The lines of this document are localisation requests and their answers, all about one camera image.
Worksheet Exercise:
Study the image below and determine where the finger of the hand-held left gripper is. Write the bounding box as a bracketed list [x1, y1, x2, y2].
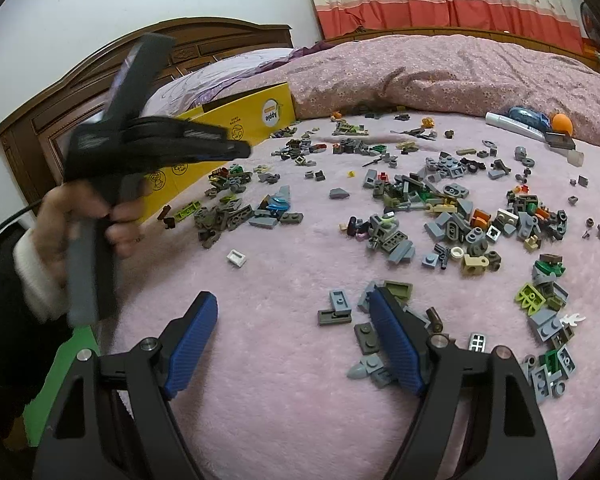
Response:
[177, 119, 231, 143]
[180, 140, 253, 165]

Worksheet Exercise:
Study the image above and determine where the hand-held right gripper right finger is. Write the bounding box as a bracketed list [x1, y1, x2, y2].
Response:
[367, 287, 551, 480]

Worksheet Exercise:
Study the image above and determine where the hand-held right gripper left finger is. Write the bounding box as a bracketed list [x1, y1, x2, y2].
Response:
[32, 291, 220, 480]

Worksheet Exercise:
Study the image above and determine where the yellow cardboard box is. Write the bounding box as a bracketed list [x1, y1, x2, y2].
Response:
[130, 81, 298, 226]

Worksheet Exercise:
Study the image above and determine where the spread of toy building bricks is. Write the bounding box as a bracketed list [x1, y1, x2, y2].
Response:
[157, 107, 600, 403]

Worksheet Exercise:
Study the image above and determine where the person's left forearm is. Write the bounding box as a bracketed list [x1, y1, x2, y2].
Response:
[0, 232, 101, 441]

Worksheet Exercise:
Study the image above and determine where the person's left hand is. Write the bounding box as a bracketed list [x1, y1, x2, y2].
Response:
[32, 179, 150, 291]

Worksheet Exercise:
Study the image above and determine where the purple patterned pillow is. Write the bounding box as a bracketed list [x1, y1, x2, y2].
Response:
[142, 42, 341, 121]

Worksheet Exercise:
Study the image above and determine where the brown wooden headboard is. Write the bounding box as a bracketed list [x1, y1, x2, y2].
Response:
[0, 17, 293, 231]

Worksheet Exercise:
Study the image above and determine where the pink fuzzy bed sheet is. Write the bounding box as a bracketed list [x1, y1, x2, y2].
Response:
[97, 112, 600, 480]

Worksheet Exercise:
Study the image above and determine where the green mat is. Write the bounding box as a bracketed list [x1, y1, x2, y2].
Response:
[22, 325, 101, 448]

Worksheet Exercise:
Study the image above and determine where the pink floral quilt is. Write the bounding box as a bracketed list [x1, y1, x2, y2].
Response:
[285, 34, 600, 153]

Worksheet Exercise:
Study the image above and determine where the white tube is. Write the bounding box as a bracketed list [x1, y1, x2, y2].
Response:
[485, 111, 548, 142]

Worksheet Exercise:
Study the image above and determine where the dark grey flat box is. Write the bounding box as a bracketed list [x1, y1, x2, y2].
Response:
[545, 132, 577, 151]

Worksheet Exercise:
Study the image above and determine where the blue packet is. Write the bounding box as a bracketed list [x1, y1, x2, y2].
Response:
[507, 106, 552, 128]

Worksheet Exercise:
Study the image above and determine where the electric fan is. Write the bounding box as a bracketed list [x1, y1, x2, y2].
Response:
[579, 1, 600, 43]

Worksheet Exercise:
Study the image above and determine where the black cable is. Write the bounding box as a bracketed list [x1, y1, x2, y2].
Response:
[0, 199, 46, 247]

